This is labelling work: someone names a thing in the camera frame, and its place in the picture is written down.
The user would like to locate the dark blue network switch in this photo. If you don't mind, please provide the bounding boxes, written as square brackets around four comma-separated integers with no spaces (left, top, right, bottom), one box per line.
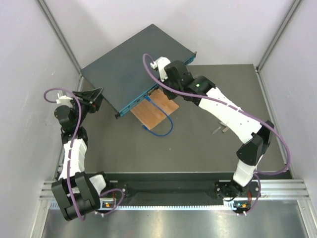
[81,24,196,118]

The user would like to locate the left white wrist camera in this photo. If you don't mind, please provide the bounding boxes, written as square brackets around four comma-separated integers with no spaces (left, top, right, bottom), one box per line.
[56,90,72,107]

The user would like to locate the blue ethernet cable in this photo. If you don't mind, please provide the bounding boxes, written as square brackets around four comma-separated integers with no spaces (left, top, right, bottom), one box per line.
[142,96,174,137]

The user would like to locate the slotted cable duct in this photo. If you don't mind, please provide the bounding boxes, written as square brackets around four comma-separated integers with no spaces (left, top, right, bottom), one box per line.
[49,199,251,211]

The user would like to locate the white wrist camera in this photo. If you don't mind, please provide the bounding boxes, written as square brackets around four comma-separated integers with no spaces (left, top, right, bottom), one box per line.
[56,90,72,107]
[150,57,171,82]

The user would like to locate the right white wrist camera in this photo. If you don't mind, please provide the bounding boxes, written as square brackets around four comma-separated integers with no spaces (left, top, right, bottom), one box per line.
[150,57,171,82]

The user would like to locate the aluminium frame post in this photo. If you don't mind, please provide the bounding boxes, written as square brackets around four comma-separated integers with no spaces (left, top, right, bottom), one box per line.
[255,0,303,72]
[35,0,81,74]

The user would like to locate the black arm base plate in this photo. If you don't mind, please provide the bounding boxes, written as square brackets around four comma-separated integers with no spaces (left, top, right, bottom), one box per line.
[106,172,259,206]

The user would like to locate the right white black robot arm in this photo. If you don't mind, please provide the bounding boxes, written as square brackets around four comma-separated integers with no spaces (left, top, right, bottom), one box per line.
[157,57,271,196]

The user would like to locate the left aluminium frame post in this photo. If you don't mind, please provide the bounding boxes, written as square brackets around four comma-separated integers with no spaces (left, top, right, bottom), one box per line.
[35,0,81,74]

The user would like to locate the right aluminium frame post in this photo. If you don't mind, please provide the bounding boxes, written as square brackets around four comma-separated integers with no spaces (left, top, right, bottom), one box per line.
[255,0,303,72]

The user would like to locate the wooden board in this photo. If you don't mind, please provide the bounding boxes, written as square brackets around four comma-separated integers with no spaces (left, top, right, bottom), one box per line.
[131,89,179,130]

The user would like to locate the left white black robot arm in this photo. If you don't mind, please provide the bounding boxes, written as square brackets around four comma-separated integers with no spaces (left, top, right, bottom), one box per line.
[51,88,112,221]

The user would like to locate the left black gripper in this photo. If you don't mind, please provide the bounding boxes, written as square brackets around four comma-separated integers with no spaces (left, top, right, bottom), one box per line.
[71,88,105,126]

